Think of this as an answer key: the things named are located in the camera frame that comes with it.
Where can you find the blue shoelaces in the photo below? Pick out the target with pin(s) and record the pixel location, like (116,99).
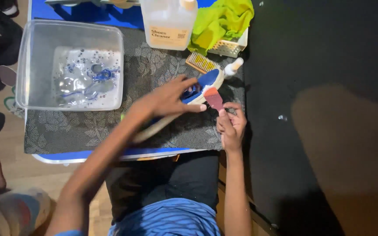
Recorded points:
(103,75)

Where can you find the small white bottle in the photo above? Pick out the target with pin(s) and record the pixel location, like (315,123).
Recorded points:
(232,68)

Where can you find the perforated metal basket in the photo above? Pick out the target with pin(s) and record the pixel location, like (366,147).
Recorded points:
(230,47)

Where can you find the blue table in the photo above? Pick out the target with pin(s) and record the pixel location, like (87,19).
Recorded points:
(87,14)

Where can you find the wooden bristle brush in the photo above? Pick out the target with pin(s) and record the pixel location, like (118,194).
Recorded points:
(201,62)

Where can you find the translucent cleaner bottle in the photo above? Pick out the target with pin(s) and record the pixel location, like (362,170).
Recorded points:
(169,23)

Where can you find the person's left hand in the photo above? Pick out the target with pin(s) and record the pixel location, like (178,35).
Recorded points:
(162,101)

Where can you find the green and white sneaker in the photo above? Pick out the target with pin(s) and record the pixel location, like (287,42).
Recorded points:
(11,105)

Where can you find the person's right hand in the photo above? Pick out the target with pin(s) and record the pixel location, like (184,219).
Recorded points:
(234,129)

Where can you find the small red-brown brush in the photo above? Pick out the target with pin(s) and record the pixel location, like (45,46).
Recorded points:
(213,96)

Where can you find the dark leaf-patterned mat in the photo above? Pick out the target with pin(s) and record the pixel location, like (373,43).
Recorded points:
(77,131)

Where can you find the clear plastic tub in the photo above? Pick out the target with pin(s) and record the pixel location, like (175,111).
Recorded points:
(44,49)

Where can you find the person's dark trousers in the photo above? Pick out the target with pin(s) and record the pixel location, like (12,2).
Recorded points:
(176,180)

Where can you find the blue shoe with cream sole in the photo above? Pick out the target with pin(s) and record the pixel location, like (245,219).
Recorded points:
(208,80)

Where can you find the yellow-green cloth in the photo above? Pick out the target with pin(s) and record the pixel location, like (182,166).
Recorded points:
(221,19)

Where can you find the person's blue striped shirt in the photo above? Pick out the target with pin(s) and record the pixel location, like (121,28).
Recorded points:
(172,218)

